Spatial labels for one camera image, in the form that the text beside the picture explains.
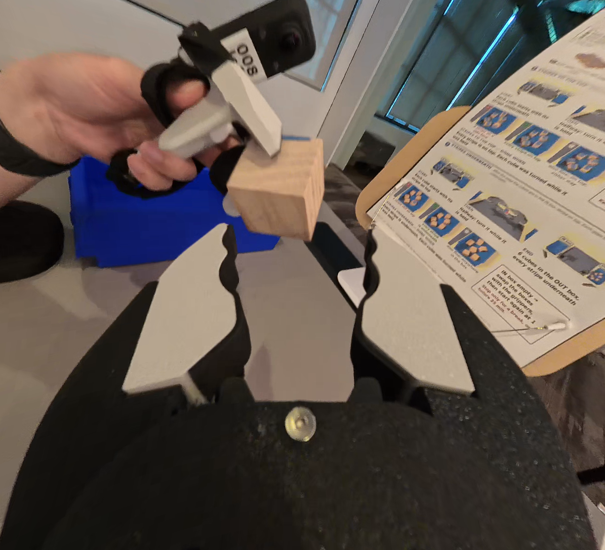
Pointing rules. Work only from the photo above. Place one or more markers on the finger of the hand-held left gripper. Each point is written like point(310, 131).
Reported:
point(250, 105)
point(227, 171)

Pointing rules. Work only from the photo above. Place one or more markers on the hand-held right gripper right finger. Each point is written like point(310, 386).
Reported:
point(416, 323)

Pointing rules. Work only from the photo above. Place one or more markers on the light wood cube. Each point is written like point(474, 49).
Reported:
point(279, 190)

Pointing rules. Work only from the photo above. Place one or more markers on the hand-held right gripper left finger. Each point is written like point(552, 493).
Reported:
point(184, 318)

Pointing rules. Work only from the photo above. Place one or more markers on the person's left hand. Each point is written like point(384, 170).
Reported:
point(71, 101)

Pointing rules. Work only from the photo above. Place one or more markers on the blue plastic bin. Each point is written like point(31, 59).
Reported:
point(142, 228)

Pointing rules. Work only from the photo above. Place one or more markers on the black rounded object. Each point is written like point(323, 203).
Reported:
point(23, 242)

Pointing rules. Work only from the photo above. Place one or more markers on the black wrist band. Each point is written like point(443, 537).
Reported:
point(28, 157)

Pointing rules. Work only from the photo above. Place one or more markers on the person's left forearm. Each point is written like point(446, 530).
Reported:
point(19, 188)

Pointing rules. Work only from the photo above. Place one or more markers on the wooden instruction board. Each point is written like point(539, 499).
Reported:
point(496, 181)

